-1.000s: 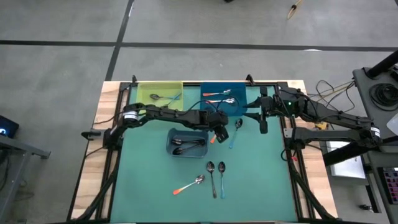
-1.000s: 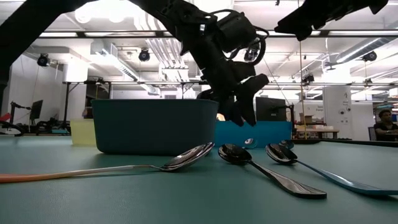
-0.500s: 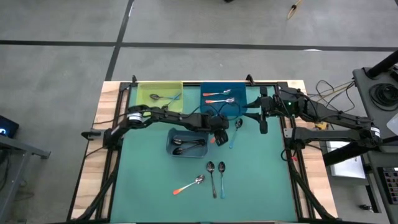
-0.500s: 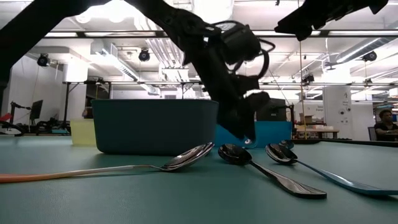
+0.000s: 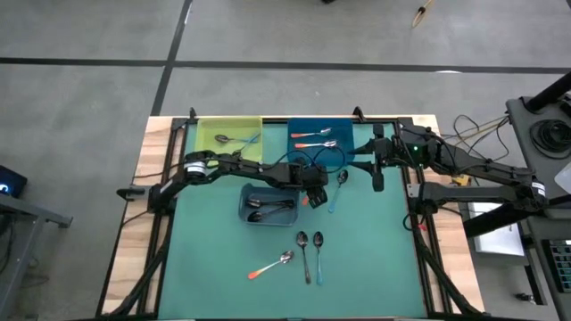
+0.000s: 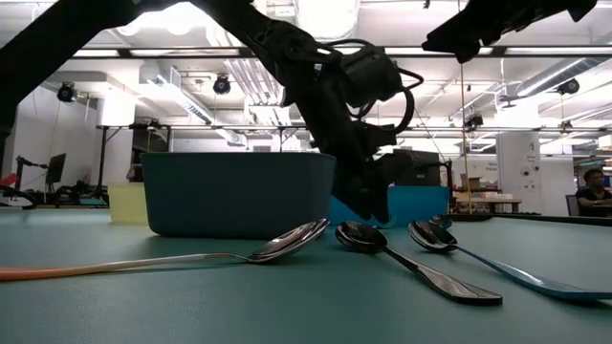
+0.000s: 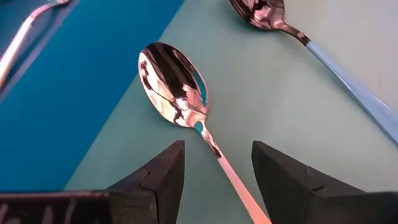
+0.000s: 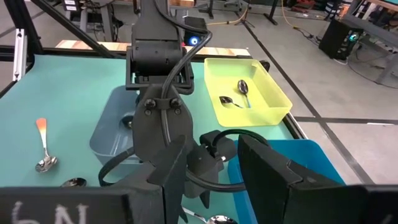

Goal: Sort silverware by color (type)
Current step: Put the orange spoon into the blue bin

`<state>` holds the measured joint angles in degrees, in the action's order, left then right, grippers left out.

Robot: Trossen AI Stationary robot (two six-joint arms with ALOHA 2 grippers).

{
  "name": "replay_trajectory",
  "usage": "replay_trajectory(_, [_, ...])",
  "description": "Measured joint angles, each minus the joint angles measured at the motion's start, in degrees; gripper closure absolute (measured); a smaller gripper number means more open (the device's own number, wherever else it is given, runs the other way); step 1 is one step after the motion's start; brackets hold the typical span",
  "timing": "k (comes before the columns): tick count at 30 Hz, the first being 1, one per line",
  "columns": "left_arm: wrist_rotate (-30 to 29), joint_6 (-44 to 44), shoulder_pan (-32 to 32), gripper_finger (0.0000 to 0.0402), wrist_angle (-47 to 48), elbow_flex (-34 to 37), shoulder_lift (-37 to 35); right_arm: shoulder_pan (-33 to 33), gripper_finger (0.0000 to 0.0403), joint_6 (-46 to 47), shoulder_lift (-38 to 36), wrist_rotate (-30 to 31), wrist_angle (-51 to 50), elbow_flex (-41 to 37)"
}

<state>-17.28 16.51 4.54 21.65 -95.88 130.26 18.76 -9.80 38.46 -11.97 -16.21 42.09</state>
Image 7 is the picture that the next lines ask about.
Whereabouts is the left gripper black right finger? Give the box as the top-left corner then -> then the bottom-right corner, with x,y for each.
252,141 -> 398,224

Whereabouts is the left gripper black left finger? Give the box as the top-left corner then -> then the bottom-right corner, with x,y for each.
0,140 -> 186,224

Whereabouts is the blue-handled steel spoon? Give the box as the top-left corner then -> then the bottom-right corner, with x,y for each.
229,0 -> 398,147

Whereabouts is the teal table mat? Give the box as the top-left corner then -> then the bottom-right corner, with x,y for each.
63,0 -> 398,224

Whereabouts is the blue plastic bin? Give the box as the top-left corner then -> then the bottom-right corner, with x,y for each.
0,0 -> 185,192

